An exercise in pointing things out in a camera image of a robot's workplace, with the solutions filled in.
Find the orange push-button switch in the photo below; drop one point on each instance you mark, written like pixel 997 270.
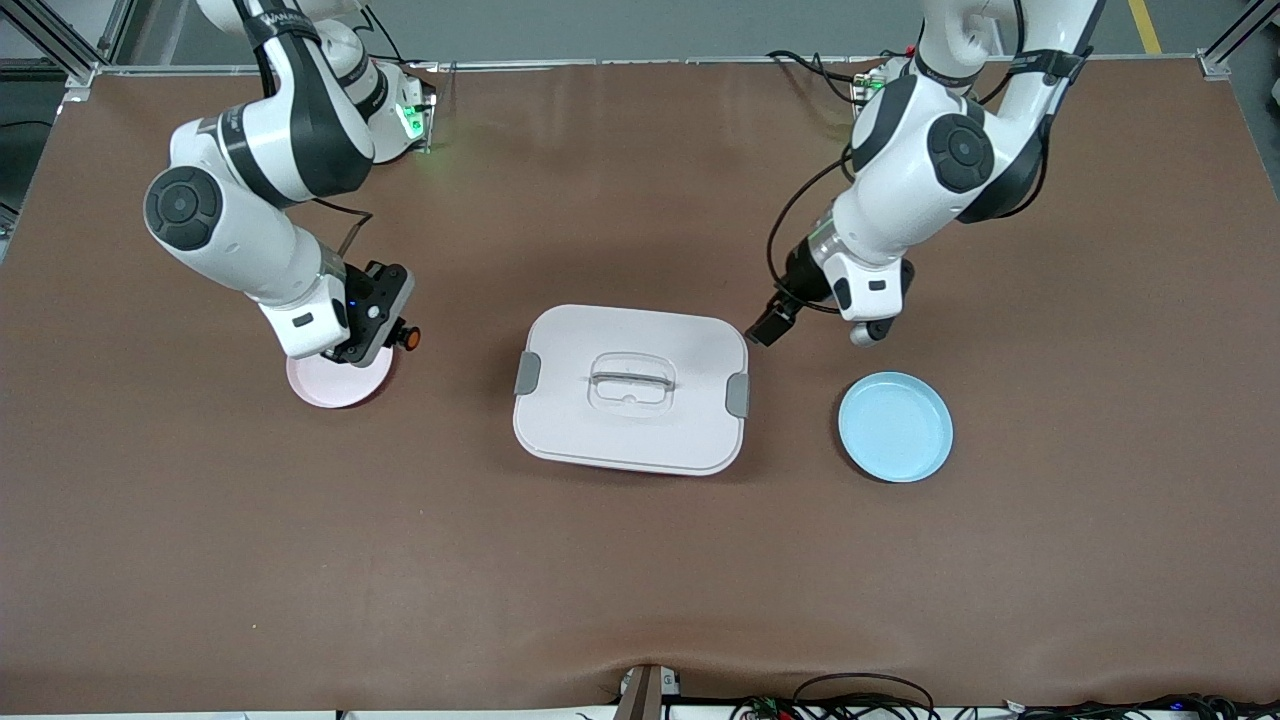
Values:
pixel 407 338

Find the pink box with white lid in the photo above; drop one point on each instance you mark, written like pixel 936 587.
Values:
pixel 630 420

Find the aluminium frame post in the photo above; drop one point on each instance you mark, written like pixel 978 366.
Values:
pixel 1235 40
pixel 60 45

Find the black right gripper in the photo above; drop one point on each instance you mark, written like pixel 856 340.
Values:
pixel 395 334

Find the aluminium table edge rail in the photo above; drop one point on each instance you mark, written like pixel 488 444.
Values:
pixel 600 63

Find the pink round plate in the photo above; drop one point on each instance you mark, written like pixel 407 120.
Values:
pixel 335 390

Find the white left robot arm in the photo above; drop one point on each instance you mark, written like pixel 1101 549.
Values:
pixel 920 170

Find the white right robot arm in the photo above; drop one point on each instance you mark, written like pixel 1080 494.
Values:
pixel 250 180

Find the light blue round plate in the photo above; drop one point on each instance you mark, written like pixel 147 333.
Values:
pixel 895 428

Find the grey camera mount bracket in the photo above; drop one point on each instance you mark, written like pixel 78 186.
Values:
pixel 645 695

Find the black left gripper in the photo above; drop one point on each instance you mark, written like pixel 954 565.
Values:
pixel 799 277

